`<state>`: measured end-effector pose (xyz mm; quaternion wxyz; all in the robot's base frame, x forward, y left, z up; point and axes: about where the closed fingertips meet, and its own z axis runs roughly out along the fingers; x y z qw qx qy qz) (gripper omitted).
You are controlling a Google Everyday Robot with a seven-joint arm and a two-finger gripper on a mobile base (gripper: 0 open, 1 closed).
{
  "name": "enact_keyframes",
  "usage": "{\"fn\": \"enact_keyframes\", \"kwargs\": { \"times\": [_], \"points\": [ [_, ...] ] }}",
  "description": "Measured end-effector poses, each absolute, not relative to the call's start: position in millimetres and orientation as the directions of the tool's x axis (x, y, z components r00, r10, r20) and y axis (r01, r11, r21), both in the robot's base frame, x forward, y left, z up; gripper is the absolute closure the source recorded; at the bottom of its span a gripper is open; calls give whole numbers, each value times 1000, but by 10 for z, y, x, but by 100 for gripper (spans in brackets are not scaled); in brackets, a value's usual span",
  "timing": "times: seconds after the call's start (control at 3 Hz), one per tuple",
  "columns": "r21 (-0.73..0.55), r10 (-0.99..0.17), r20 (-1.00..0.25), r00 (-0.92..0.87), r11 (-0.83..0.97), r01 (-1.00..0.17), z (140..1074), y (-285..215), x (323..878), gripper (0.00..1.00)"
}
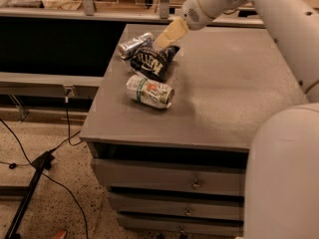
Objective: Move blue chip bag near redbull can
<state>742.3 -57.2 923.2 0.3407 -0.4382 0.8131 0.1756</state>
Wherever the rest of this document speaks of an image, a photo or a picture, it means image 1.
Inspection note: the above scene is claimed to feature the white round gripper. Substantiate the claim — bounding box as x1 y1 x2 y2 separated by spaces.
153 0 246 50

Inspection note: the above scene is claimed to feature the blue chip bag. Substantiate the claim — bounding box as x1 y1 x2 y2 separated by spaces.
131 45 179 82

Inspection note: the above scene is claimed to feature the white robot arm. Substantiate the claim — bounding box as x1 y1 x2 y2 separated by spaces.
156 0 319 239

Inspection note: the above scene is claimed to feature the silver redbull can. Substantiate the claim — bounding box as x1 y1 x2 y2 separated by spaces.
118 32 154 60

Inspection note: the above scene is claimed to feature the white green soda can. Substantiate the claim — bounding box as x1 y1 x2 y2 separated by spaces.
126 75 174 110

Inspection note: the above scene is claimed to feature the grey drawer cabinet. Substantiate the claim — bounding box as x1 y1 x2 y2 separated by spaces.
81 27 300 239

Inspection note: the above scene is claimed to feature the black stand leg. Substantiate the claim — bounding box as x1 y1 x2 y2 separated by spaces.
0 151 54 239

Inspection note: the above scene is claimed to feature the red object on floor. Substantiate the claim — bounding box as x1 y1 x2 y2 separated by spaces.
53 229 67 239

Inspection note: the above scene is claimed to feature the grey metal shelf frame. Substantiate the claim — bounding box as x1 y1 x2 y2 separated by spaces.
0 0 267 29

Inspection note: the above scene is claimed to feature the black floor cable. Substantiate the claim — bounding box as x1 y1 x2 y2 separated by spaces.
0 88 90 239

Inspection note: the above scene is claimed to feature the top drawer metal handle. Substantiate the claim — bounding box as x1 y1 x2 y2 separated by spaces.
191 179 201 189

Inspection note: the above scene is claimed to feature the middle drawer metal handle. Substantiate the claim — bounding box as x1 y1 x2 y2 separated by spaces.
184 208 192 216

